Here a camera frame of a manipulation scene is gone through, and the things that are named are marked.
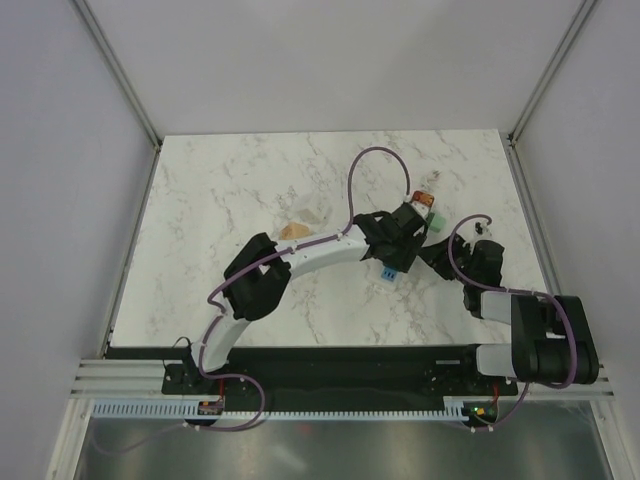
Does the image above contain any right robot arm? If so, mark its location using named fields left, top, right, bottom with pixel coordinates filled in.
left=419, top=235, right=600, bottom=394

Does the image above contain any beige cube plug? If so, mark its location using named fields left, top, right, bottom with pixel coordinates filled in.
left=279, top=222, right=312, bottom=240

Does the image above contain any white power strip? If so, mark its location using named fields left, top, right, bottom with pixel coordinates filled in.
left=369, top=262, right=403, bottom=292

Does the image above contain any red cube plug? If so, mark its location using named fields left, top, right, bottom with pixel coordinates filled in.
left=410, top=190, right=435, bottom=210

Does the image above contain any green cube plug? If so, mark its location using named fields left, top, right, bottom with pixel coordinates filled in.
left=427, top=212, right=446, bottom=233

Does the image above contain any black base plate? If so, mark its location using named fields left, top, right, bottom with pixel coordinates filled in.
left=162, top=346, right=518, bottom=414

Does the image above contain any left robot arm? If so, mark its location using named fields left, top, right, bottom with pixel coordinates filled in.
left=184, top=196, right=433, bottom=393

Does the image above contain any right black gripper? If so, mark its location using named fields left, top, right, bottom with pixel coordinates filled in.
left=417, top=232, right=476, bottom=286

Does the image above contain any aluminium frame rail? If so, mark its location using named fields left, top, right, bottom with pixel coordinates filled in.
left=69, top=357, right=617, bottom=399

